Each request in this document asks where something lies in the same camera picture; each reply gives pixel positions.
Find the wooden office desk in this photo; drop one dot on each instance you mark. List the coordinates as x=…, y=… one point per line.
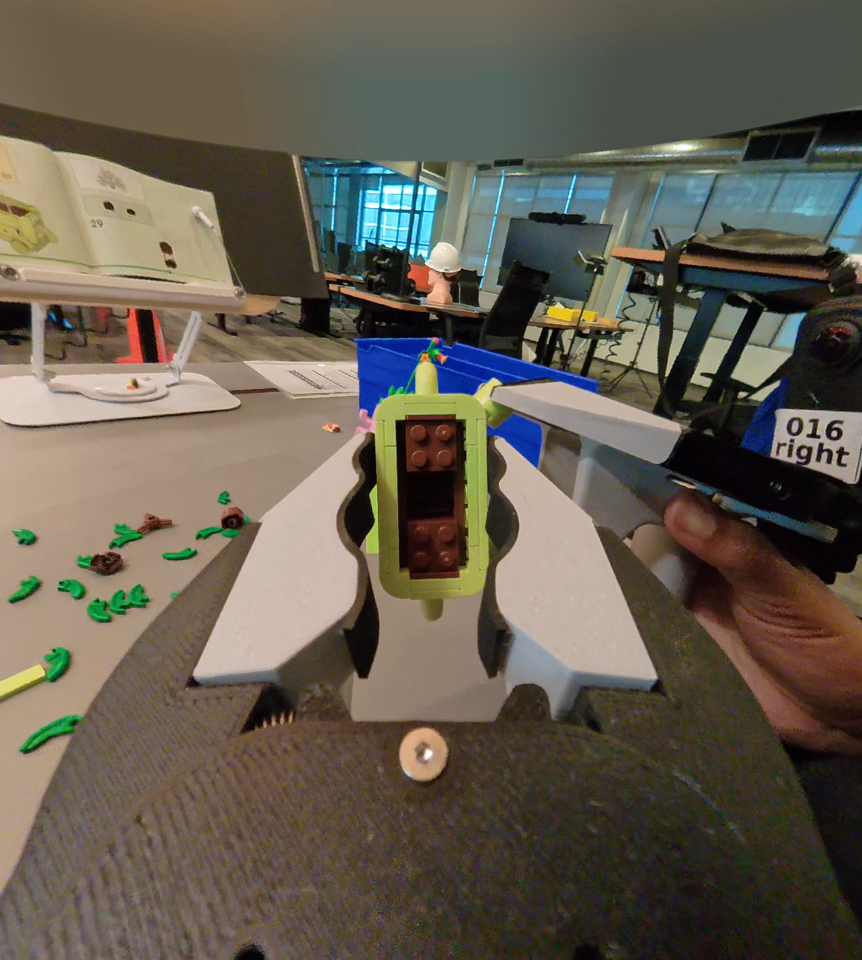
x=401, y=304

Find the wooden-top standing desk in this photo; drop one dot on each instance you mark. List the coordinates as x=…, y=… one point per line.
x=723, y=300

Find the blue storage bin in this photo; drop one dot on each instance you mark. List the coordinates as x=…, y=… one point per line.
x=521, y=375

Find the small yellow bin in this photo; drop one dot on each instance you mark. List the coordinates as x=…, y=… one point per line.
x=572, y=313

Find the open instruction booklet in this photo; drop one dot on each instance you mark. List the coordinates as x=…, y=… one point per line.
x=63, y=210

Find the blue hanging jacket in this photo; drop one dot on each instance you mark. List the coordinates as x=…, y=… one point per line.
x=765, y=420

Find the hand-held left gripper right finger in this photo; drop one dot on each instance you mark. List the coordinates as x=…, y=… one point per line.
x=581, y=600

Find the black office chair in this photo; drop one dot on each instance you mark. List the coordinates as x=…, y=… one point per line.
x=513, y=307

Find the lime green brick pot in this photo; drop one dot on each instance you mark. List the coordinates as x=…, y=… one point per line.
x=389, y=487

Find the dark brown round piece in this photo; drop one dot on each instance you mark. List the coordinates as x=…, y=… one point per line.
x=106, y=562

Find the brown brick stump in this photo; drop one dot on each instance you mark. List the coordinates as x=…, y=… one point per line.
x=232, y=517

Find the person's right hand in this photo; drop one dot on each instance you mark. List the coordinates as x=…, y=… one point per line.
x=791, y=637

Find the silver duct pipes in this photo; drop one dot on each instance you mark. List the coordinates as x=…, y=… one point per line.
x=851, y=150

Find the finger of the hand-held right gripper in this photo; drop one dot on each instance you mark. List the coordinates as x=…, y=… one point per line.
x=588, y=416

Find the scattered green leaf pieces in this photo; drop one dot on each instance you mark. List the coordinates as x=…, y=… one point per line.
x=115, y=600

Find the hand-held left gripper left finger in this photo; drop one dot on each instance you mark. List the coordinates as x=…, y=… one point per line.
x=281, y=592

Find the black bag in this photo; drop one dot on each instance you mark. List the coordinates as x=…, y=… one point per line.
x=761, y=251

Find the white book stand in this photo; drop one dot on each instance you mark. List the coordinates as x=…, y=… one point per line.
x=115, y=397

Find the pink brick pot with plant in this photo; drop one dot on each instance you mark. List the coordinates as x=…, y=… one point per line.
x=365, y=424

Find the brown brick branch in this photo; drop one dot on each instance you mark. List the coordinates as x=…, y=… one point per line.
x=153, y=523

